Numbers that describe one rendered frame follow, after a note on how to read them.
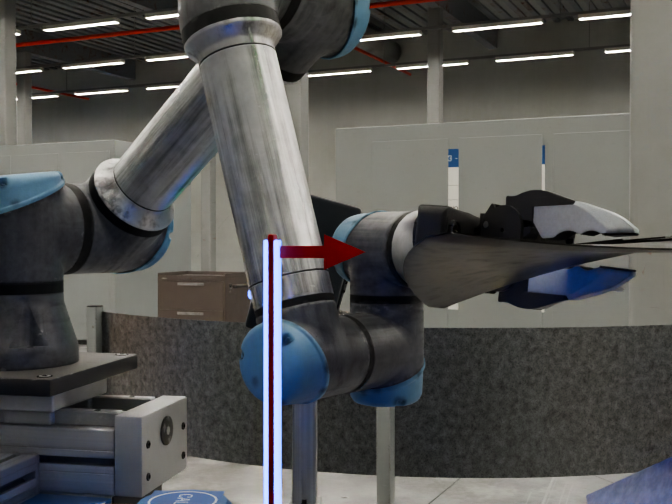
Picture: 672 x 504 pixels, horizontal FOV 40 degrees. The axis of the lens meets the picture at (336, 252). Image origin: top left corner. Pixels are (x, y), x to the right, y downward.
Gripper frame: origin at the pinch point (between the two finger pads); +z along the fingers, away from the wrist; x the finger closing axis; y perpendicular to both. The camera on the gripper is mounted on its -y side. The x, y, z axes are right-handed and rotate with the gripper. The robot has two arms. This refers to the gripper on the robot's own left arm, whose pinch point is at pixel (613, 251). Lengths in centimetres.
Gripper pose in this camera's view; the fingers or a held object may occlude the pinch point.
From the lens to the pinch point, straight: 71.3
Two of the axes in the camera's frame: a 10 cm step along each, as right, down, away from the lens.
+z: 5.7, 0.2, -8.2
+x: -0.9, 10.0, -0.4
